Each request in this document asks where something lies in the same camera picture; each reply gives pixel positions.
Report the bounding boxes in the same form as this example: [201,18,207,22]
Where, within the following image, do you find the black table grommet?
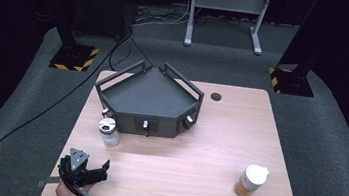
[209,91,223,103]

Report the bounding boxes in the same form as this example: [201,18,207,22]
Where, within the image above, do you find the bundle of floor cables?
[132,0,192,34]

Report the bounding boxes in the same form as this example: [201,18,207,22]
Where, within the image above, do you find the black stand with striped base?
[47,24,103,75]
[265,23,323,99]

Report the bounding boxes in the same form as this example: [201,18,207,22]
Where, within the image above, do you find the grey table bracket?
[36,174,62,192]

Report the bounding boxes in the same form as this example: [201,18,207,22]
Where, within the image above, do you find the grey metal stand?
[183,0,274,57]

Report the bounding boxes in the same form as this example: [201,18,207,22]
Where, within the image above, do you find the spice bottle with white lid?
[232,162,271,196]

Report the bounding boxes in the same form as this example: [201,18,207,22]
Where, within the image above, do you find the thin black cable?
[127,35,160,69]

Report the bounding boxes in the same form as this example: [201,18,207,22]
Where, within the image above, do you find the black gripper cable with plug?
[55,172,96,196]

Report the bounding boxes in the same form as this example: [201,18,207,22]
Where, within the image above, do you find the black angular bin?
[89,54,208,144]

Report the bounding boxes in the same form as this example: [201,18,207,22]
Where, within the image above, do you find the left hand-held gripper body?
[55,145,98,191]

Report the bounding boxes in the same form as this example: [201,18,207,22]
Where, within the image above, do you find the glass jar with silver lid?
[95,116,124,149]

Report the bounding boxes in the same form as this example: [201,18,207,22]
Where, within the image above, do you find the long black floor cable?
[0,13,134,196]

